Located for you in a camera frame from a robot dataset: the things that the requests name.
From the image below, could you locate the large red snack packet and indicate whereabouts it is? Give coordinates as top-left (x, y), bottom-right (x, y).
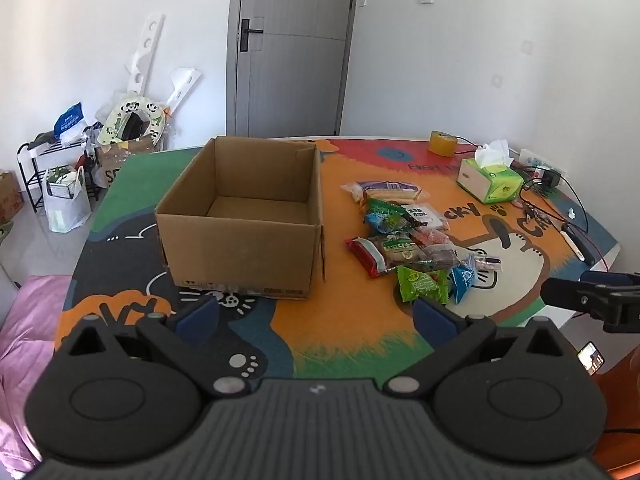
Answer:
top-left (346, 234), bottom-right (431, 278)

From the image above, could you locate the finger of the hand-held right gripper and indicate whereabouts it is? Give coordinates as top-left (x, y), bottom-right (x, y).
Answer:
top-left (580, 269), bottom-right (640, 286)
top-left (541, 277), bottom-right (640, 333)

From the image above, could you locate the green tissue box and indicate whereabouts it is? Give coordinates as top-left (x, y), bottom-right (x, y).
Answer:
top-left (456, 140), bottom-right (525, 205)

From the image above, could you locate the white power strip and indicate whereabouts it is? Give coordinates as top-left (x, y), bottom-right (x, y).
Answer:
top-left (517, 148), bottom-right (563, 176)

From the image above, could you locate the smartphone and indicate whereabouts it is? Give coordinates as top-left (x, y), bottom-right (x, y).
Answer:
top-left (577, 342), bottom-right (606, 373)

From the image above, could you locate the tall white perforated board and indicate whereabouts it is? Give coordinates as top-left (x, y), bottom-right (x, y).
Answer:
top-left (123, 14), bottom-right (165, 98)

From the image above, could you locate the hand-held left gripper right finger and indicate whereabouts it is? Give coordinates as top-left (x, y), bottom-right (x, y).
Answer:
top-left (384, 296), bottom-right (577, 401)

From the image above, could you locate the pink blanket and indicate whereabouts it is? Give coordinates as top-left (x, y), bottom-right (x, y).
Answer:
top-left (0, 275), bottom-right (76, 476)

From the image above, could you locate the blue white snack packet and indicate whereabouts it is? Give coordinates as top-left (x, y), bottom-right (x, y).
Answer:
top-left (449, 255), bottom-right (478, 305)

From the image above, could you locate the short white perforated board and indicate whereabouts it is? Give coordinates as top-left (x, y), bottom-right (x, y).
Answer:
top-left (162, 67), bottom-right (202, 116)

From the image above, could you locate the large green snack packet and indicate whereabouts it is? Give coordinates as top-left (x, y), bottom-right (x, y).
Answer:
top-left (396, 266), bottom-right (451, 306)

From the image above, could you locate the black door handle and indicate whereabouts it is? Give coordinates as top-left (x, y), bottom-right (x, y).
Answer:
top-left (239, 19), bottom-right (264, 52)

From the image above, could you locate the yellow tape roll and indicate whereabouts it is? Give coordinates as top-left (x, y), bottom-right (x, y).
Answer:
top-left (429, 131), bottom-right (457, 157)

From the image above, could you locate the dark brown snack packet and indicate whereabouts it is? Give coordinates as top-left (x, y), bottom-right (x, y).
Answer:
top-left (425, 244), bottom-right (461, 270)

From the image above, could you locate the cardboard box with clutter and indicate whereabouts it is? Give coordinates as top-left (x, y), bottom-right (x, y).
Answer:
top-left (97, 135), bottom-right (161, 188)

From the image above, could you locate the blue white bag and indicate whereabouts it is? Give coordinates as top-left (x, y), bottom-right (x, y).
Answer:
top-left (54, 102), bottom-right (86, 141)

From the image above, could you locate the grey door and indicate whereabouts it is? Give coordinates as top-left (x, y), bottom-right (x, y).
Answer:
top-left (226, 0), bottom-right (362, 138)

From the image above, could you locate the purple white bread packet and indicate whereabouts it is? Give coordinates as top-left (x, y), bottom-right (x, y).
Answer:
top-left (341, 180), bottom-right (430, 206)

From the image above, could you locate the black shoe rack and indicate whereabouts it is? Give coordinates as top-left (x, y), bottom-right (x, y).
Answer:
top-left (17, 137), bottom-right (101, 213)

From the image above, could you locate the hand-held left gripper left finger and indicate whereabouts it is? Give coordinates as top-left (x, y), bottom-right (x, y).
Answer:
top-left (54, 294), bottom-right (253, 400)

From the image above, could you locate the white plastic bag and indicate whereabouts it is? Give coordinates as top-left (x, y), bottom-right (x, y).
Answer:
top-left (44, 166), bottom-right (92, 233)

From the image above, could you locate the black white snack packet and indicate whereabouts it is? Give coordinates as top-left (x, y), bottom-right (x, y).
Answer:
top-left (402, 202), bottom-right (446, 228)

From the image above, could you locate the white pen-shaped tool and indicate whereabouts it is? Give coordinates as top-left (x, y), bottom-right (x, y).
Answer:
top-left (561, 224), bottom-right (597, 267)

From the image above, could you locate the small brown cardboard box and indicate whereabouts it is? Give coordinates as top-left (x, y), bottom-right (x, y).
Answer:
top-left (0, 171), bottom-right (25, 223)

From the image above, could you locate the panda print toilet seat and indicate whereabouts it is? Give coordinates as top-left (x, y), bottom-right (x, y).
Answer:
top-left (97, 91), bottom-right (168, 147)

